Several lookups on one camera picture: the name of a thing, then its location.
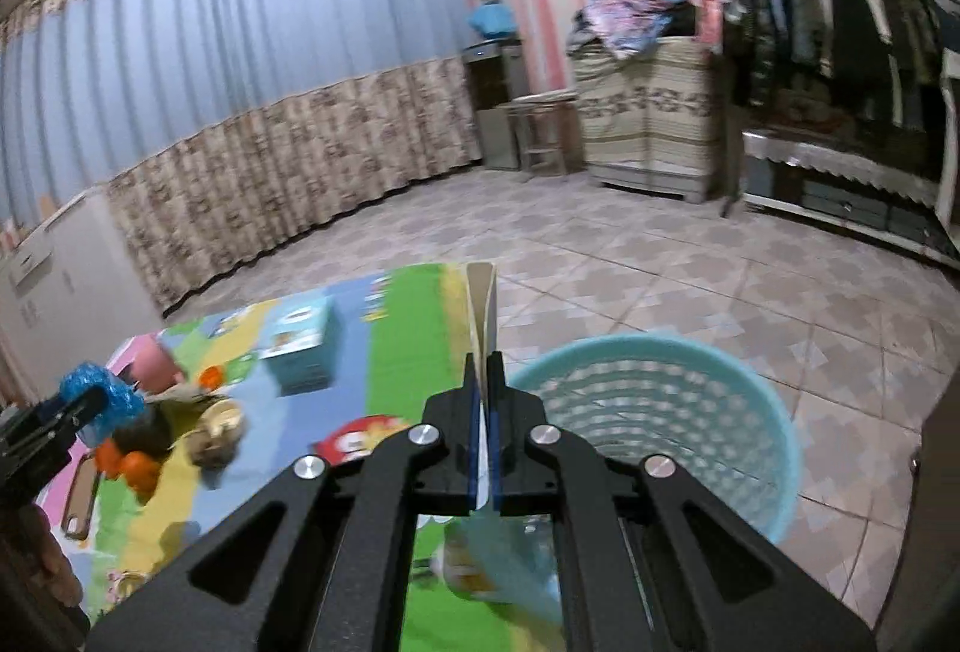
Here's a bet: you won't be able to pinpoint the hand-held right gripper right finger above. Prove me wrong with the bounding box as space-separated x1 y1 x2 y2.
486 350 878 652

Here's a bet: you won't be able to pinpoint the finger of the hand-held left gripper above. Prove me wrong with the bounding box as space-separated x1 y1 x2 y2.
41 385 110 432

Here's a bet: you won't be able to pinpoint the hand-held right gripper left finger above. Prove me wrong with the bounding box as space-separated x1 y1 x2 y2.
86 352 488 652

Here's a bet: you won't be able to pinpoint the blue plastic wrapper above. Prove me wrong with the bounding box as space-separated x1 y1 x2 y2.
58 363 147 450

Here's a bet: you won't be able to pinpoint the brown paper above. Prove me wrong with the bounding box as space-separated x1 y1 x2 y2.
180 397 248 469

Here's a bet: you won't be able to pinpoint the white card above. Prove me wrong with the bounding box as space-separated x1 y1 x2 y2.
465 262 502 402

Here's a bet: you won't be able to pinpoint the teal plastic mesh basket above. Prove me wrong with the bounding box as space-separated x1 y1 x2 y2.
504 334 802 548

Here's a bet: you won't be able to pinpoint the person's left hand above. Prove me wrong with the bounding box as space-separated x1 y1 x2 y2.
0 502 85 630

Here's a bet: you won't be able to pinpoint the dark smartphone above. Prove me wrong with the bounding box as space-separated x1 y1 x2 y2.
60 457 102 540

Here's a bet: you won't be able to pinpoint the pink cup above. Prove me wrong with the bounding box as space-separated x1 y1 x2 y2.
127 333 188 390

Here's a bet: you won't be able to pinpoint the orange toy pieces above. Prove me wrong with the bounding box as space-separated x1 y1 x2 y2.
124 453 162 495

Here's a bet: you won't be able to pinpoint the clear plastic wrapper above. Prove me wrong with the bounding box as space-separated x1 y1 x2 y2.
439 515 563 627

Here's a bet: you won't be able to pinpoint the white side cabinet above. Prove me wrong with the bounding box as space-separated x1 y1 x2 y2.
0 187 162 398

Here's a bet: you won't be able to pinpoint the colourful cartoon play mat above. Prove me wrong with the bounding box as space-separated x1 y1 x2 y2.
30 265 571 652

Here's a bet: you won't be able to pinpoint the light blue tissue box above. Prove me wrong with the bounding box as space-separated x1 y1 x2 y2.
259 295 338 396

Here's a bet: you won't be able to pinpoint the wooden stool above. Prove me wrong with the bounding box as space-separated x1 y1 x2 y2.
499 91 582 177

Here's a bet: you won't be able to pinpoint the grey water dispenser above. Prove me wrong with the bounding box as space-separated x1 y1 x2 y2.
465 43 526 169

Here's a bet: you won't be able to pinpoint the blue and floral curtain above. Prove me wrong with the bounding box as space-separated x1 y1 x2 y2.
0 0 485 317

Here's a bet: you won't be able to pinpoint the cloth covered cabinet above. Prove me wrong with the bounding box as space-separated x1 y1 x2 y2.
570 32 725 203

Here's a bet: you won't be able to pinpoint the low cabinet with lace cover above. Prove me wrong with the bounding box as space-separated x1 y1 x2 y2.
739 127 960 264

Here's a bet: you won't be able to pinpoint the pile of clothes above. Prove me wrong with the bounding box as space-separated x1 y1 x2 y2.
570 0 702 60

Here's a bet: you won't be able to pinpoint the pink hanging bag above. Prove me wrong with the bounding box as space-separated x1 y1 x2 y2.
697 0 725 47

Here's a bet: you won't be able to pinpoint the row of hanging clothes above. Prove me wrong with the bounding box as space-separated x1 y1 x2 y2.
731 0 953 131

